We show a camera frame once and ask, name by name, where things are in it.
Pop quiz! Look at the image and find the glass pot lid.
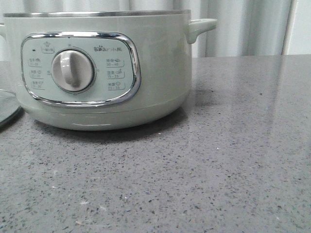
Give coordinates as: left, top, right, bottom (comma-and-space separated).
0, 89, 22, 128

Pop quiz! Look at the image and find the light green electric pot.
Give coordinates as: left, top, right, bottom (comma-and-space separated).
0, 10, 217, 131

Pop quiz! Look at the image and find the grey pot control dial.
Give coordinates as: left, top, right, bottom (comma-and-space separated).
52, 50, 94, 92

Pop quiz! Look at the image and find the white pleated curtain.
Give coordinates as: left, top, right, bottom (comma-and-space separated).
0, 0, 311, 57

